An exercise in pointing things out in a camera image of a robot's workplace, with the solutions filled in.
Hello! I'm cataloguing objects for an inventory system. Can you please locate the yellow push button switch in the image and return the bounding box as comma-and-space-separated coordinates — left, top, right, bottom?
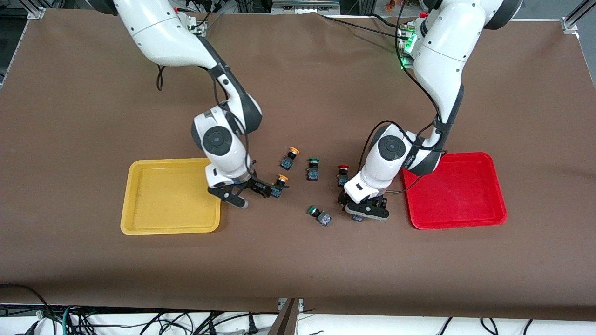
280, 147, 301, 171
271, 174, 290, 199

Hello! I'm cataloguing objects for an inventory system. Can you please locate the red plastic tray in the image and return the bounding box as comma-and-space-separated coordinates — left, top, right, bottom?
401, 152, 508, 230

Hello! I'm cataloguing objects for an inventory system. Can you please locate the brown table cover sheet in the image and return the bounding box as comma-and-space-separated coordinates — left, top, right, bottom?
0, 8, 596, 322

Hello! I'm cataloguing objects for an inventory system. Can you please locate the yellow plastic tray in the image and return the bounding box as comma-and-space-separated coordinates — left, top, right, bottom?
120, 158, 223, 235

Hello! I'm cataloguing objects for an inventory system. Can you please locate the wooden table leg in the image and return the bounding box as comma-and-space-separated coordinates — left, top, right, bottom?
268, 298, 299, 335

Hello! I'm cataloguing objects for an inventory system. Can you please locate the grey metal box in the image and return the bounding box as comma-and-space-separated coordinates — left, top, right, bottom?
272, 0, 341, 14

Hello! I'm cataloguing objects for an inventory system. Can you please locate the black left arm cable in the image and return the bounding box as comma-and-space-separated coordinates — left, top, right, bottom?
358, 13, 448, 194

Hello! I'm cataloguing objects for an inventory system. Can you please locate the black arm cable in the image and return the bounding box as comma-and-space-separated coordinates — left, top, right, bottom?
156, 64, 257, 182
358, 13, 448, 194

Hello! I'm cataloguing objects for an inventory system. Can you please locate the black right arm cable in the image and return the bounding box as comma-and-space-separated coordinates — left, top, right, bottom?
156, 64, 257, 182

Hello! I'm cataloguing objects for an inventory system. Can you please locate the black cable across table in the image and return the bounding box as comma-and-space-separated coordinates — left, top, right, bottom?
319, 13, 410, 40

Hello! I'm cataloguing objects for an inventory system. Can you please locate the black looped floor cable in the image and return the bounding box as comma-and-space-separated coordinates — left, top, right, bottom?
0, 283, 53, 322

